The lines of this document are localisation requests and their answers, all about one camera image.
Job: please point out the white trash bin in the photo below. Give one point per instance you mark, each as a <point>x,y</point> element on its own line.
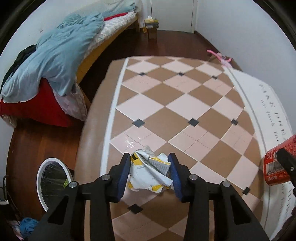
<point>49,183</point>

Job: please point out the black clothes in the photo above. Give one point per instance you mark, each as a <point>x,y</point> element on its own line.
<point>20,58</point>

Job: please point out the table with checkered cloth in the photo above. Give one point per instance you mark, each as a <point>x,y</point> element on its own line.
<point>185,99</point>

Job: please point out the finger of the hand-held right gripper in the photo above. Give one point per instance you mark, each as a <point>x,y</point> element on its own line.
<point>288,161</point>

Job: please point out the tissue box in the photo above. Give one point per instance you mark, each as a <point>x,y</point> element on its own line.
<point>151,22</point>

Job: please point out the white yellow wrapper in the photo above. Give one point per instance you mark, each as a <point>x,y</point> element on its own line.
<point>145,173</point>

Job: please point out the blue cloth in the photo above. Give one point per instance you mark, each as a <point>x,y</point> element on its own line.
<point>29,228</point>

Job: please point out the white door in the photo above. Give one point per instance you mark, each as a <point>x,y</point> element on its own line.
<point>171,14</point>

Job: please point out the red soda can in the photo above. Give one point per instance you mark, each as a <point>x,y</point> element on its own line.
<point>275,169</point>

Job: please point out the bed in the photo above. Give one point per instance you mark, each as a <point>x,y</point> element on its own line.
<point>108,30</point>

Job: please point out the pink cloth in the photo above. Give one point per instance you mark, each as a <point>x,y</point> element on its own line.
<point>15,229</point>

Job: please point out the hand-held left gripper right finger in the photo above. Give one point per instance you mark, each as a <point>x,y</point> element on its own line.
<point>177,178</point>

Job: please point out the light blue duvet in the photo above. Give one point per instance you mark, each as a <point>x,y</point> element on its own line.
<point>57,53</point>

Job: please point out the pale patterned sheet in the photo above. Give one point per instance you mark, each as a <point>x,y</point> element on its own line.
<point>71,102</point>

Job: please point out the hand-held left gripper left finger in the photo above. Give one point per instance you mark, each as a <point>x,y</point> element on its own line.
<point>122,178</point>

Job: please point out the red blanket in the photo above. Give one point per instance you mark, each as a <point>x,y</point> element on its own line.
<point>34,109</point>

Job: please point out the pink plush toy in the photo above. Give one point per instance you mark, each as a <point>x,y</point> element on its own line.
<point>220,58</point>

